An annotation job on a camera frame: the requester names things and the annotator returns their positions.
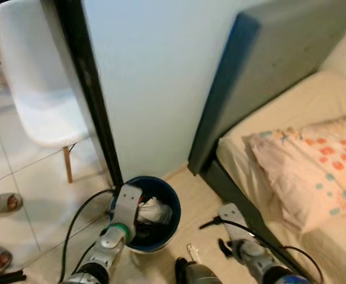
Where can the silver robot right leg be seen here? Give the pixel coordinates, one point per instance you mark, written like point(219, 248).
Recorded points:
point(199, 275)

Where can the blue round waste bin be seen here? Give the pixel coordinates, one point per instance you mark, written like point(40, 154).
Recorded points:
point(167, 195)

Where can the crumpled white paper trash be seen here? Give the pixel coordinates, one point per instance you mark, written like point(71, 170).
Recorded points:
point(155, 210)

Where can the grey upholstered headboard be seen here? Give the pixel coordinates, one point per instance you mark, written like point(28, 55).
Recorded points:
point(279, 53)

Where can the black metal stand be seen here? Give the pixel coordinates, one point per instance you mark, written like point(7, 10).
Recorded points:
point(1, 277)

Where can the white chair wooden legs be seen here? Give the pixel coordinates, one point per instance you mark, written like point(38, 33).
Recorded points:
point(37, 89)

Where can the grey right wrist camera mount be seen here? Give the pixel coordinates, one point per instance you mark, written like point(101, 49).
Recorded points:
point(232, 216)

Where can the dark bed frame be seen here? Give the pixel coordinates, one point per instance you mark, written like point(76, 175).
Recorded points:
point(232, 195)

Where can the black door frame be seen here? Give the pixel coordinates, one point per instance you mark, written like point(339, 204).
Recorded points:
point(87, 77)

